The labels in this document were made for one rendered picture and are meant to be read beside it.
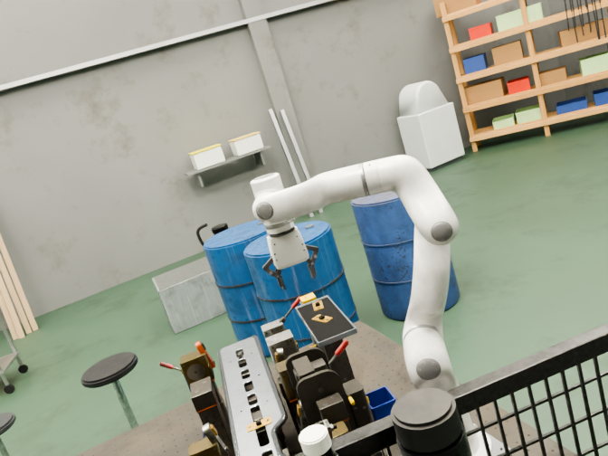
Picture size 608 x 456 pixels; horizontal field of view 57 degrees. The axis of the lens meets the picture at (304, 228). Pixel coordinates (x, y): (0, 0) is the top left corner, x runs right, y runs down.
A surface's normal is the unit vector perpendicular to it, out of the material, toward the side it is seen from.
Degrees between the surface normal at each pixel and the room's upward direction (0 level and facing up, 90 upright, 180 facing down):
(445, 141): 90
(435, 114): 90
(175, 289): 90
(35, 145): 90
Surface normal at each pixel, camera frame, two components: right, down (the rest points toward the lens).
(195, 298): 0.35, 0.13
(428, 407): -0.30, -0.92
